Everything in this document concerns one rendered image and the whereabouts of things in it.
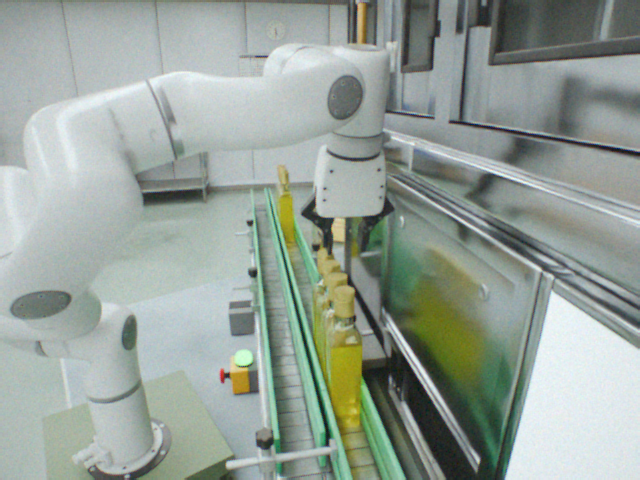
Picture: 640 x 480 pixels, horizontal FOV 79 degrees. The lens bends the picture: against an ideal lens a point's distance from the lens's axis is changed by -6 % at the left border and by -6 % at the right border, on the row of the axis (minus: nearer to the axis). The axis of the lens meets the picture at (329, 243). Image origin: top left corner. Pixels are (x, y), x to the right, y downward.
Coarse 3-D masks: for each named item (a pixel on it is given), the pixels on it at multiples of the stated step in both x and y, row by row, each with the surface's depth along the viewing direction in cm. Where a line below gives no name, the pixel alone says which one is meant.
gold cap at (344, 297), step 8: (336, 288) 69; (344, 288) 69; (352, 288) 69; (336, 296) 68; (344, 296) 67; (352, 296) 68; (336, 304) 68; (344, 304) 68; (352, 304) 68; (336, 312) 69; (344, 312) 68; (352, 312) 69
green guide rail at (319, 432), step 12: (264, 192) 222; (276, 240) 147; (276, 252) 151; (288, 288) 112; (288, 300) 109; (288, 312) 112; (300, 336) 90; (300, 348) 86; (300, 360) 91; (300, 372) 90; (312, 384) 75; (312, 396) 72; (312, 408) 72; (312, 420) 74; (324, 432) 65; (324, 444) 66; (324, 456) 67
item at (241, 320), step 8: (232, 304) 130; (240, 304) 130; (248, 304) 130; (232, 312) 125; (240, 312) 126; (248, 312) 126; (232, 320) 126; (240, 320) 126; (248, 320) 127; (232, 328) 127; (240, 328) 127; (248, 328) 128
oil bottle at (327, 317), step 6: (324, 312) 77; (330, 312) 75; (324, 318) 76; (330, 318) 74; (324, 324) 75; (330, 324) 74; (324, 330) 75; (324, 336) 76; (324, 342) 76; (324, 348) 77; (324, 354) 77; (324, 360) 78; (324, 366) 78; (324, 372) 79; (324, 378) 79
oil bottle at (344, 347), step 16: (336, 336) 69; (352, 336) 69; (336, 352) 69; (352, 352) 70; (336, 368) 70; (352, 368) 71; (336, 384) 72; (352, 384) 72; (336, 400) 73; (352, 400) 74; (336, 416) 74; (352, 416) 75
